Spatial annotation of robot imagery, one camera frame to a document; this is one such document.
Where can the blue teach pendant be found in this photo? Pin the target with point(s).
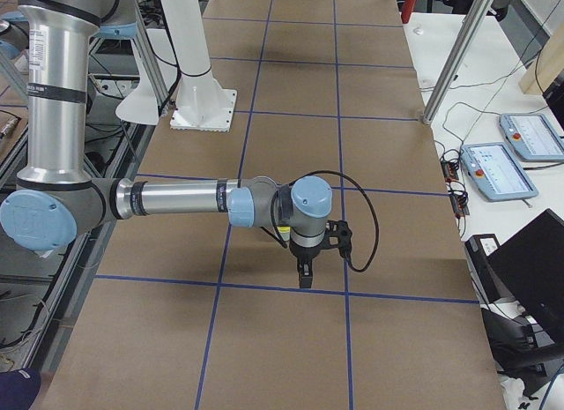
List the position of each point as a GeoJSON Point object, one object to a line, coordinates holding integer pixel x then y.
{"type": "Point", "coordinates": [496, 172]}
{"type": "Point", "coordinates": [532, 137]}

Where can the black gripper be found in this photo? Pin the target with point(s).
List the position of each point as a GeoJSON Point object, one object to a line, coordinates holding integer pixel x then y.
{"type": "Point", "coordinates": [305, 254]}

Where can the near blue teach pendant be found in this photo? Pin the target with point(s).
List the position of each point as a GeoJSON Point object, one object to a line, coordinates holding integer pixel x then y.
{"type": "Point", "coordinates": [496, 172]}

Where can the aluminium frame post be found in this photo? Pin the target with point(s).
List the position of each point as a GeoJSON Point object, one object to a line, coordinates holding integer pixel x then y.
{"type": "Point", "coordinates": [471, 24]}

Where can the red cylinder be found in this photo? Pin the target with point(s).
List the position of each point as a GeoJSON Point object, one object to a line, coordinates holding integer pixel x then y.
{"type": "Point", "coordinates": [407, 10]}

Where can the black monitor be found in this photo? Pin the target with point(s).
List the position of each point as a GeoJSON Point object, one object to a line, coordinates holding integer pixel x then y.
{"type": "Point", "coordinates": [530, 265]}

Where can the far blue teach pendant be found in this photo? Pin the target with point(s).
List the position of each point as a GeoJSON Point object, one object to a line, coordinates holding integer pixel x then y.
{"type": "Point", "coordinates": [532, 137]}

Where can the black box with label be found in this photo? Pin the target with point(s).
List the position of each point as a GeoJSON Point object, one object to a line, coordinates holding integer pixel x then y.
{"type": "Point", "coordinates": [478, 249]}

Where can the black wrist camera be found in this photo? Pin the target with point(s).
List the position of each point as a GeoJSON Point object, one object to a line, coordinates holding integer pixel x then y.
{"type": "Point", "coordinates": [338, 235]}

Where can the yellow plastic cup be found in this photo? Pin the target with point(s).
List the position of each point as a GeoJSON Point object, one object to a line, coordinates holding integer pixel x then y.
{"type": "Point", "coordinates": [284, 233]}

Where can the white camera mast pedestal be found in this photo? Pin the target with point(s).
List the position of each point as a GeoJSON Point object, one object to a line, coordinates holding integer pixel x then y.
{"type": "Point", "coordinates": [175, 68]}

